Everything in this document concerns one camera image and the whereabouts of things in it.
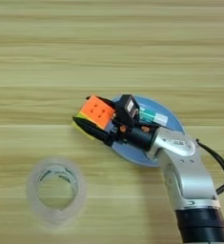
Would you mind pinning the colourful puzzle cube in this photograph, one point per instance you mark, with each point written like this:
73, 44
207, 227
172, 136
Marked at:
97, 110

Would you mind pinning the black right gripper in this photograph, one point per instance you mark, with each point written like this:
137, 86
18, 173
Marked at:
138, 136

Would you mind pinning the blue round plate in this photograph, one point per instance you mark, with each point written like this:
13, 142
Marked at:
132, 155

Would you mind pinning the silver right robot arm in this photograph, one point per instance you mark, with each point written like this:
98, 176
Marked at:
186, 171

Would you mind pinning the clear tape roll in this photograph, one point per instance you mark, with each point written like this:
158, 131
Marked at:
32, 197

